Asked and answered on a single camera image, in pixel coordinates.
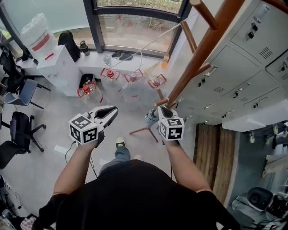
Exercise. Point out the white folded cloth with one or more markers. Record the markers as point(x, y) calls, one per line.
point(275, 165)

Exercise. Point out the black mesh office chair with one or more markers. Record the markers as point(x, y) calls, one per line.
point(10, 69)

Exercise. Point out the black crate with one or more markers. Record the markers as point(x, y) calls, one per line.
point(277, 206)

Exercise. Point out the black wheeled office chair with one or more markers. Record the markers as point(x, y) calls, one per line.
point(19, 132)

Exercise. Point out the clear dispenser water jug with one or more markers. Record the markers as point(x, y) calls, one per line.
point(37, 36)

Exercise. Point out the blue plastic chair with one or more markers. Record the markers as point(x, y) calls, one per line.
point(24, 92)

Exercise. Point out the black backpack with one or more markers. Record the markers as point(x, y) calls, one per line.
point(68, 45)

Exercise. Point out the brown wooden coat stand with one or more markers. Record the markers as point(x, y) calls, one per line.
point(204, 51)

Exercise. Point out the person's black white shoe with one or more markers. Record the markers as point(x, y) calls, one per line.
point(120, 142)

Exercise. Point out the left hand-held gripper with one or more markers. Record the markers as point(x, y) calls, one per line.
point(83, 132)

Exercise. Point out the grey metal locker cabinet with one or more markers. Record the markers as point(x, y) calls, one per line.
point(243, 74)

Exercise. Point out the orange drink bottle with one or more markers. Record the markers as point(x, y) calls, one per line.
point(165, 61)

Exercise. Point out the wooden plank panel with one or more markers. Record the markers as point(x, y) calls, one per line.
point(213, 157)

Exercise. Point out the dark drinking bottle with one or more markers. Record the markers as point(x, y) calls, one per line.
point(84, 48)

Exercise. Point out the black waste bin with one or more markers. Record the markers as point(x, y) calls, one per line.
point(86, 80)

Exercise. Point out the person's right forearm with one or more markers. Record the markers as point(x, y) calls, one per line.
point(183, 164)

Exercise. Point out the white round-faced device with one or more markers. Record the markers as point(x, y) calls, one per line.
point(258, 198)

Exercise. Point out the person's blue jeans leg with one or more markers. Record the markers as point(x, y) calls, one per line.
point(119, 158)

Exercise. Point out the person's black shirt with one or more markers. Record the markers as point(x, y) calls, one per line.
point(139, 197)

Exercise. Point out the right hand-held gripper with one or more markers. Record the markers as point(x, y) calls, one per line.
point(171, 130)

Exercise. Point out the person's left forearm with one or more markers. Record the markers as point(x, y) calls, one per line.
point(74, 166)

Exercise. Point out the small clear plastic bottle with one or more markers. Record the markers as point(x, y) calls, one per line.
point(107, 60)

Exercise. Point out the white water dispenser cabinet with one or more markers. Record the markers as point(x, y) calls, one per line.
point(61, 69)

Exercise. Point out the black cloth on sill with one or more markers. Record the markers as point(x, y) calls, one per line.
point(123, 55)

